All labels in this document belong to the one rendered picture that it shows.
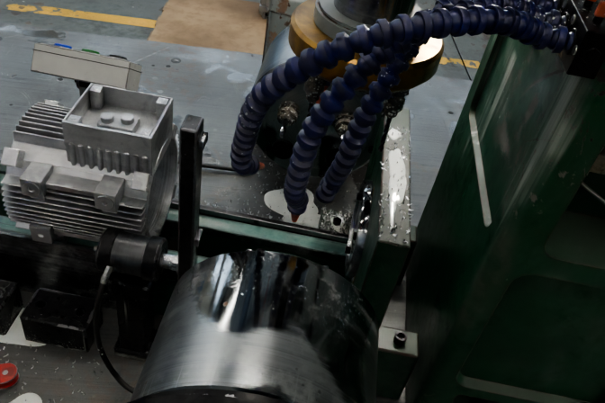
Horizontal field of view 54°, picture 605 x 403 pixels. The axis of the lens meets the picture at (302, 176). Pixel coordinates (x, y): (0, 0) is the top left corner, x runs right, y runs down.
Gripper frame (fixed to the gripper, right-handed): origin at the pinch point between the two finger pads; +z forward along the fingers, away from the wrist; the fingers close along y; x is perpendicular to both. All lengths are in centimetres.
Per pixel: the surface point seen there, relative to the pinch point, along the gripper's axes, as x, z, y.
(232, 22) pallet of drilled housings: 219, -33, 3
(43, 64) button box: -3.6, 13.8, 10.4
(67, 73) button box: -3.6, 14.5, 14.7
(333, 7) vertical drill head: -39, 2, 58
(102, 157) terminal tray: -26.3, 25.1, 31.1
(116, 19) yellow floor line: 232, -24, -65
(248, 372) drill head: -56, 38, 57
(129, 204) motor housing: -26, 31, 36
